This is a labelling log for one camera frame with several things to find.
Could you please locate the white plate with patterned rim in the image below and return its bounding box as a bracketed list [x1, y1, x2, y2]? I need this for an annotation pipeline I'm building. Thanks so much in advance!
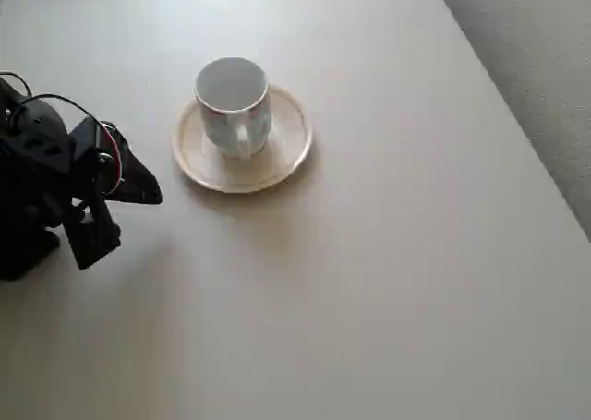
[172, 81, 314, 194]

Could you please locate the red servo wire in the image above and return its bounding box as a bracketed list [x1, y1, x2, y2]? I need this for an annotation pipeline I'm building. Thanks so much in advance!
[102, 120, 127, 184]

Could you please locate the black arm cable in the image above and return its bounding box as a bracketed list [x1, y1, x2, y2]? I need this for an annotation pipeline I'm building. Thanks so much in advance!
[0, 70, 31, 99]
[8, 93, 102, 128]

